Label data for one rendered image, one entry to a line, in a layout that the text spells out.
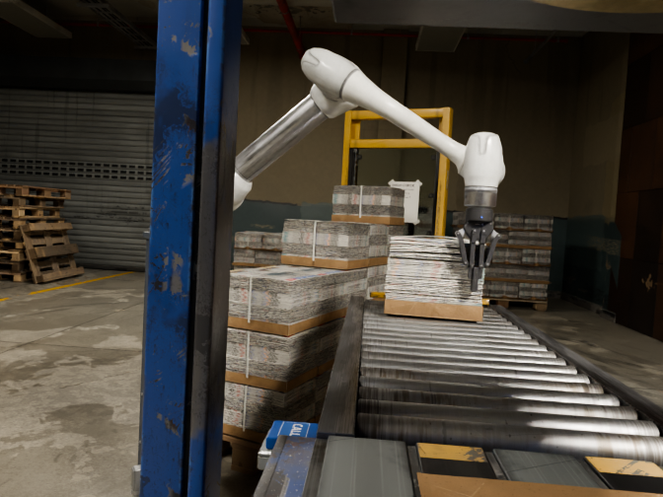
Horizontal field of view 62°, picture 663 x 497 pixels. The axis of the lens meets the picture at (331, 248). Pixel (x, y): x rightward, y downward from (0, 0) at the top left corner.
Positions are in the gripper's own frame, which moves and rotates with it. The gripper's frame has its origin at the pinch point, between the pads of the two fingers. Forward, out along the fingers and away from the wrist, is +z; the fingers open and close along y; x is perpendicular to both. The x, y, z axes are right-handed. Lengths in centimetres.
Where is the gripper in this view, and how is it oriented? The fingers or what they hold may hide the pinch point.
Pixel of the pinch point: (475, 279)
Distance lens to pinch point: 163.9
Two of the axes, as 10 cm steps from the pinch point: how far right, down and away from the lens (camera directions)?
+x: -0.7, 0.5, -10.0
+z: -0.6, 10.0, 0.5
